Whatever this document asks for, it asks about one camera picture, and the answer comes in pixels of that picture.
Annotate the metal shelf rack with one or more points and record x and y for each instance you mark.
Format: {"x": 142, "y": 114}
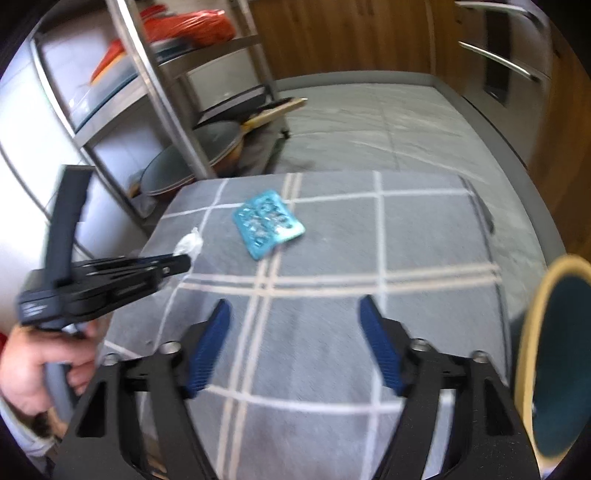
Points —
{"x": 152, "y": 83}

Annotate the clear plastic storage box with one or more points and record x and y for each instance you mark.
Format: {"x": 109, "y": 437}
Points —
{"x": 115, "y": 87}

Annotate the grey plaid mat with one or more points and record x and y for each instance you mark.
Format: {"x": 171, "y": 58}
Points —
{"x": 332, "y": 240}

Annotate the orange plastic bag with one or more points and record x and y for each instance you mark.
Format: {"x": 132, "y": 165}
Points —
{"x": 108, "y": 60}

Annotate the wooden cabinet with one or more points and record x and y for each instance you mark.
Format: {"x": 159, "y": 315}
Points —
{"x": 351, "y": 37}

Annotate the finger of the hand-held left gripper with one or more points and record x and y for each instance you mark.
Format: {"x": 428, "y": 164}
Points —
{"x": 138, "y": 272}

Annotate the white tissue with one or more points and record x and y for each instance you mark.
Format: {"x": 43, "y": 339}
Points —
{"x": 190, "y": 242}

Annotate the dark table tennis paddle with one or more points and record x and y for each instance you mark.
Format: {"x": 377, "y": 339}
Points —
{"x": 168, "y": 173}

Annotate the teal blister pack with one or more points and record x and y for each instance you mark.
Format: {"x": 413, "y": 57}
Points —
{"x": 268, "y": 224}

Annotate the wooden rim teal chair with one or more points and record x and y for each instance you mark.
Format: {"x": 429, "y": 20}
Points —
{"x": 563, "y": 350}

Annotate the red plastic bag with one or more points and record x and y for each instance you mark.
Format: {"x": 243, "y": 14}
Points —
{"x": 194, "y": 27}

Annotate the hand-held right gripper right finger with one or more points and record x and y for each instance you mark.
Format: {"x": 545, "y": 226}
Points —
{"x": 383, "y": 350}

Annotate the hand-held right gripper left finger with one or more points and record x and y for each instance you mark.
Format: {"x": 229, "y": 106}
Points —
{"x": 210, "y": 350}

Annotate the stainless steel appliance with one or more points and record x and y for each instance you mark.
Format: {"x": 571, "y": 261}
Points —
{"x": 512, "y": 50}

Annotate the person's left hand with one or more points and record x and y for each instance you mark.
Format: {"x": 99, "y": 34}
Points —
{"x": 23, "y": 369}

